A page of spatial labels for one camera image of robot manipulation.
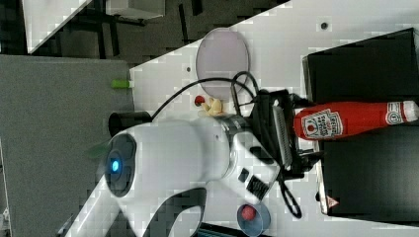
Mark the toy banana bunch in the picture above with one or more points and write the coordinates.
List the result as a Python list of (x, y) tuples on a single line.
[(212, 109)]

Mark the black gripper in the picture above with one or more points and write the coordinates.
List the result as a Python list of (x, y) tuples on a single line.
[(296, 158)]

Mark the red toy fruit in cup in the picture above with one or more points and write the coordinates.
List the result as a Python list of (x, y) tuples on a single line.
[(248, 212)]

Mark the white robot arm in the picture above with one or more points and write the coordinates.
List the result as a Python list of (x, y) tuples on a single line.
[(157, 173)]

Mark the blue cup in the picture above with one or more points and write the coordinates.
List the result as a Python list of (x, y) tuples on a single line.
[(257, 226)]

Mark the red plush ketchup bottle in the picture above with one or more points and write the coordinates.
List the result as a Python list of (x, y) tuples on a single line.
[(342, 119)]

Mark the toy strawberry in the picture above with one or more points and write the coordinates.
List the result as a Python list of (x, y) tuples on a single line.
[(199, 100)]

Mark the green marker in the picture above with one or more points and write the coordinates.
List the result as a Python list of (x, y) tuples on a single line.
[(122, 84)]

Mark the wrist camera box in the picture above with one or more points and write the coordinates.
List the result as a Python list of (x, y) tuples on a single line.
[(282, 136)]

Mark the black cylinder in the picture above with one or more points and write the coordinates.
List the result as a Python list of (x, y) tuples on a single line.
[(121, 121)]

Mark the grey round plate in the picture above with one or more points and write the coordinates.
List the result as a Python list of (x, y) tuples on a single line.
[(222, 53)]

